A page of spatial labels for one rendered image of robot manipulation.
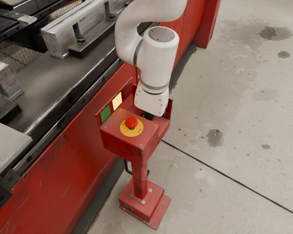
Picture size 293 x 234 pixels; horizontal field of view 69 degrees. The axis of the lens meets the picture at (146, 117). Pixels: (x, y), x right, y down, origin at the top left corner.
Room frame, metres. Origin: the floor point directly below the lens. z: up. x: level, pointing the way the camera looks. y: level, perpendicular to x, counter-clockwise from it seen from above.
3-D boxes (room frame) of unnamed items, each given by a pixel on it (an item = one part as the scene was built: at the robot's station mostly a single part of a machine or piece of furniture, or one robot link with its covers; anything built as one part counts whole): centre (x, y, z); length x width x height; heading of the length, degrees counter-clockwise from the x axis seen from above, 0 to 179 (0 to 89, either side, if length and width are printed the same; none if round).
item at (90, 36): (0.78, 0.18, 0.89); 0.30 x 0.05 x 0.03; 155
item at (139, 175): (0.45, 0.03, 0.39); 0.05 x 0.05 x 0.54; 60
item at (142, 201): (0.45, 0.03, 0.13); 0.10 x 0.10 x 0.01; 60
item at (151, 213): (0.44, 0.00, 0.06); 0.25 x 0.20 x 0.12; 60
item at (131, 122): (0.41, 0.05, 0.79); 0.04 x 0.04 x 0.04
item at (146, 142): (0.45, 0.03, 0.75); 0.20 x 0.16 x 0.18; 150
